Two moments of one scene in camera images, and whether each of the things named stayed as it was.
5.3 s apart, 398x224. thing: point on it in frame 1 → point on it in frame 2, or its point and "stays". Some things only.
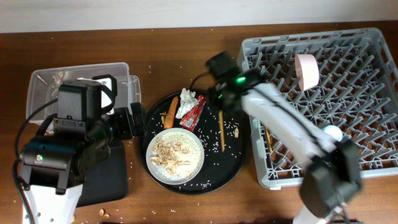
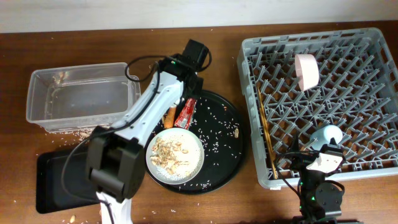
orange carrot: [170, 117] stays
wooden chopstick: [221, 129] → [265, 135]
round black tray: [224, 137] stays
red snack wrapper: [191, 120] → [186, 115]
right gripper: [213, 93] → [301, 160]
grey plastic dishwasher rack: [345, 81] stays
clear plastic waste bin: [42, 94] stays
